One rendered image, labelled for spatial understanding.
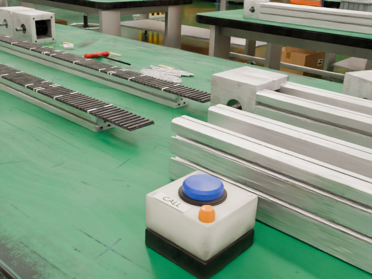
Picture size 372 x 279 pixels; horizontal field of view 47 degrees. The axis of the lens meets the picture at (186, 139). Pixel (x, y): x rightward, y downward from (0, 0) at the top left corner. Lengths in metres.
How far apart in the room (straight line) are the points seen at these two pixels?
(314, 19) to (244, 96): 1.55
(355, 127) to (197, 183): 0.28
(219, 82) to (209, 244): 0.39
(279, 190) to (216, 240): 0.11
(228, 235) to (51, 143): 0.37
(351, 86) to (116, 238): 0.52
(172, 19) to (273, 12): 1.39
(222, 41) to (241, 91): 1.83
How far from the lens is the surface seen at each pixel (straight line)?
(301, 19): 2.23
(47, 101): 0.83
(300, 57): 4.47
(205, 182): 0.41
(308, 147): 0.52
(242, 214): 0.41
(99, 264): 0.43
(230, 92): 0.71
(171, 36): 3.56
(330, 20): 2.19
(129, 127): 0.66
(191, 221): 0.39
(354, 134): 0.62
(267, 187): 0.47
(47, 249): 0.46
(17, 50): 1.34
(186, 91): 0.84
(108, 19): 3.10
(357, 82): 0.82
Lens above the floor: 1.05
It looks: 23 degrees down
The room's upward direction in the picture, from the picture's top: 3 degrees clockwise
